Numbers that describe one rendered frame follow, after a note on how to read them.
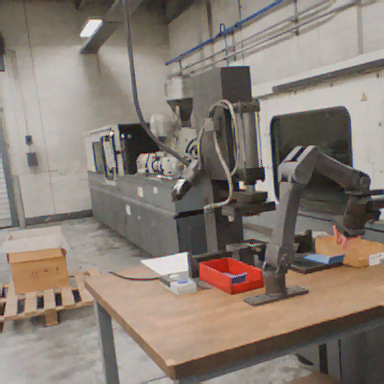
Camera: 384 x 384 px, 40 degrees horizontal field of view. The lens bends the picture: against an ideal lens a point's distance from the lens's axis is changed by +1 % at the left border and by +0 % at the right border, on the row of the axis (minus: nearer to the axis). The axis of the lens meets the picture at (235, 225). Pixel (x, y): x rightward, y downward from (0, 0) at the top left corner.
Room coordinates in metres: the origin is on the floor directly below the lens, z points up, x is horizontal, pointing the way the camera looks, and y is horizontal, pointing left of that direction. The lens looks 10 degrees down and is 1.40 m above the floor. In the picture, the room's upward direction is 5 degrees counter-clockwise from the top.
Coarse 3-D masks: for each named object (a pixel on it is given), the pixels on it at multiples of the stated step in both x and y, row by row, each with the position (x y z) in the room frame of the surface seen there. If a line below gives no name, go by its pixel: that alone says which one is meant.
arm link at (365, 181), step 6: (360, 180) 1.64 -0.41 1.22; (366, 180) 1.65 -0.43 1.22; (360, 186) 1.64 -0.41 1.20; (366, 186) 1.65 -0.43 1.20; (348, 192) 1.69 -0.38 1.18; (354, 192) 1.67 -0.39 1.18; (360, 192) 1.64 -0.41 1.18; (366, 192) 1.65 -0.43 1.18; (372, 192) 1.69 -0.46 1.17; (378, 192) 1.70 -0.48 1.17; (372, 198) 1.68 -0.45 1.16; (378, 198) 1.69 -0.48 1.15; (372, 204) 1.68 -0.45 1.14; (378, 204) 1.69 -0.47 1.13; (366, 210) 1.70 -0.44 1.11; (372, 210) 1.70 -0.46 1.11
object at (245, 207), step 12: (228, 192) 2.03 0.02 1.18; (240, 192) 1.95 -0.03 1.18; (252, 192) 1.92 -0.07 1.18; (264, 192) 1.91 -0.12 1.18; (228, 204) 1.94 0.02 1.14; (240, 204) 1.92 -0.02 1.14; (252, 204) 1.90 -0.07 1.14; (264, 204) 1.92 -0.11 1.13; (228, 216) 1.94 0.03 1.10; (240, 216) 1.87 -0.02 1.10; (252, 216) 1.93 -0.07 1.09
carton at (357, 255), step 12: (324, 240) 2.00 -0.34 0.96; (360, 240) 1.92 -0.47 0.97; (324, 252) 1.93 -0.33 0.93; (336, 252) 1.87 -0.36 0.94; (348, 252) 1.80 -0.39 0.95; (360, 252) 1.92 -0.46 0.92; (372, 252) 1.86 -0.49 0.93; (348, 264) 1.81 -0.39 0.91; (360, 264) 1.77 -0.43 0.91; (372, 264) 1.79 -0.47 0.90
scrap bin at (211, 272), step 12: (204, 264) 1.80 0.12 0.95; (216, 264) 1.82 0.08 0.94; (228, 264) 1.84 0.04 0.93; (240, 264) 1.76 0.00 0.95; (204, 276) 1.76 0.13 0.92; (216, 276) 1.66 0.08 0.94; (228, 276) 1.58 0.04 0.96; (252, 276) 1.68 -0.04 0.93; (228, 288) 1.59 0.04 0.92; (240, 288) 1.59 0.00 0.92; (252, 288) 1.61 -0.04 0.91
